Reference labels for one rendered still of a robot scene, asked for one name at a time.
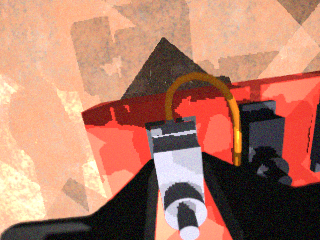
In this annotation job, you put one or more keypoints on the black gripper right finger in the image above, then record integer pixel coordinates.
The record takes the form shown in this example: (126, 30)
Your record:
(257, 208)

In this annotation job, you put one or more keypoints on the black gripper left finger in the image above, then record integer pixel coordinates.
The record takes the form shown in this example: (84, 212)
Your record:
(129, 215)

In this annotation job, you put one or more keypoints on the white micro servo with orange cable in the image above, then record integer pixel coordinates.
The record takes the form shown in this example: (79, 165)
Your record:
(178, 161)

